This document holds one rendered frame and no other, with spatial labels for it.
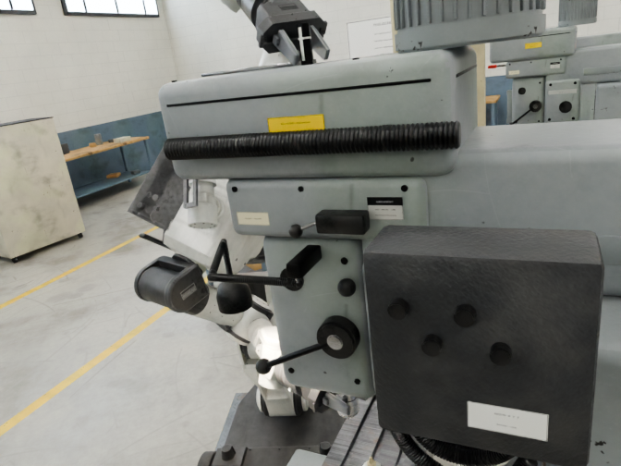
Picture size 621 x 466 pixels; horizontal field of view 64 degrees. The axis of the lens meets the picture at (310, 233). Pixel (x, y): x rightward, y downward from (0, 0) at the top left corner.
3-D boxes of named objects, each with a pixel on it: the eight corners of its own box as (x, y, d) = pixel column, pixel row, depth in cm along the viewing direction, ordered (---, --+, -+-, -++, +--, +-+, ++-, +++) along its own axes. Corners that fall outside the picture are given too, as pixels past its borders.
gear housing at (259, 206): (230, 238, 84) (219, 180, 81) (293, 196, 105) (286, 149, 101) (428, 246, 70) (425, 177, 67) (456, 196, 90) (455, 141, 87)
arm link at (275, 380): (286, 355, 109) (253, 338, 117) (280, 401, 110) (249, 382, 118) (321, 347, 117) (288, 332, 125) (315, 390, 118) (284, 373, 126)
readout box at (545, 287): (373, 437, 52) (355, 255, 45) (395, 385, 60) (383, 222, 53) (590, 484, 44) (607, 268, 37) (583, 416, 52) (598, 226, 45)
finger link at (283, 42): (297, 67, 81) (280, 45, 83) (300, 51, 78) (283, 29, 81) (288, 69, 80) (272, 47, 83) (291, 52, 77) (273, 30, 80)
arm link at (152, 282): (173, 308, 133) (132, 295, 123) (186, 276, 135) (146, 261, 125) (201, 318, 126) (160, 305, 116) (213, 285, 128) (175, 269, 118)
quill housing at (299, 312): (279, 390, 95) (253, 234, 84) (322, 334, 112) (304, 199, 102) (375, 409, 87) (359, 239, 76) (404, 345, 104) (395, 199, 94)
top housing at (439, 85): (170, 182, 84) (148, 83, 79) (249, 150, 106) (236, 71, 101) (456, 178, 64) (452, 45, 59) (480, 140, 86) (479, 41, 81)
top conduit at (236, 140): (164, 162, 78) (160, 141, 77) (181, 156, 82) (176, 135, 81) (457, 152, 59) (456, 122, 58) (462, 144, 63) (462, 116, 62)
